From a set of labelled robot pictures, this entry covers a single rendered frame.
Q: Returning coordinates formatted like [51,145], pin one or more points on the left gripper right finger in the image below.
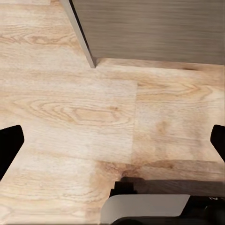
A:
[217,139]

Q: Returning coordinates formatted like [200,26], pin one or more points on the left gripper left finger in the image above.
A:
[11,140]

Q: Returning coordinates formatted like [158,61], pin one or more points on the dishwasher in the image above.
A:
[188,31]

